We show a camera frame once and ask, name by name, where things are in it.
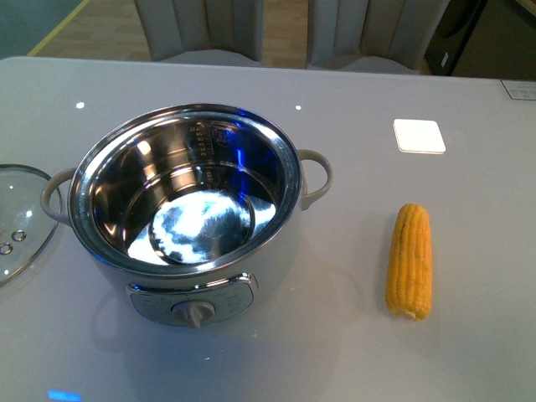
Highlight yellow corn cob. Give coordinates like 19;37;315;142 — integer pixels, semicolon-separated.
385;204;433;322

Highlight glass pot lid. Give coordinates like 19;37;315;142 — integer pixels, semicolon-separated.
1;164;58;286

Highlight white electric cooking pot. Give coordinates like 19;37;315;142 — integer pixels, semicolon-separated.
41;104;332;328

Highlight left beige upholstered chair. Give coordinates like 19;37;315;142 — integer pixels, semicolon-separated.
135;0;264;67

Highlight beige upholstered chair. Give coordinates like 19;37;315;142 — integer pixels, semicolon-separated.
306;0;449;75
135;0;264;67

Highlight right beige upholstered chair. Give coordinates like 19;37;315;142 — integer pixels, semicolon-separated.
306;0;449;75

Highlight table label sticker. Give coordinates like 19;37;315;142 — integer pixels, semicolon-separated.
501;80;536;101

